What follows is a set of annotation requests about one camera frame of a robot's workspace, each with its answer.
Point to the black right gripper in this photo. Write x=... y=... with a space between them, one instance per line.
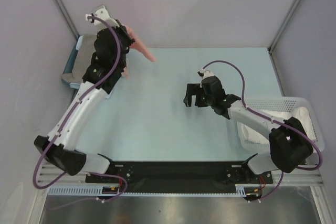
x=197 y=95

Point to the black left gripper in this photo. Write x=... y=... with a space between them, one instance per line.
x=121 y=30

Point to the pink towel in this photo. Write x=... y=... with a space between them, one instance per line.
x=139 y=45

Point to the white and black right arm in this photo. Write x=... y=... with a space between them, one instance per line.
x=289 y=144

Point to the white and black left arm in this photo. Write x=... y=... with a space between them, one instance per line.
x=107 y=65

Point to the grey towel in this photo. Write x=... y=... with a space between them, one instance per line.
x=83 y=59

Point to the light blue towel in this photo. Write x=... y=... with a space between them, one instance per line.
x=109 y=95

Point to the teal plastic tray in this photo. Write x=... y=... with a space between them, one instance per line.
x=70 y=65

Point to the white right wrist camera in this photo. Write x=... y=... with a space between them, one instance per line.
x=203 y=73

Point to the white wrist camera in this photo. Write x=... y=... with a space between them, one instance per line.
x=203 y=73
x=99 y=16

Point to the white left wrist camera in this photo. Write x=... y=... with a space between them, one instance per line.
x=99 y=16

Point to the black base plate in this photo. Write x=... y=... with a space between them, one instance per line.
x=181 y=173

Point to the white slotted cable duct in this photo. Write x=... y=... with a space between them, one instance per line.
x=152 y=189

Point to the aluminium frame rail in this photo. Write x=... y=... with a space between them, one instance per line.
x=49 y=173

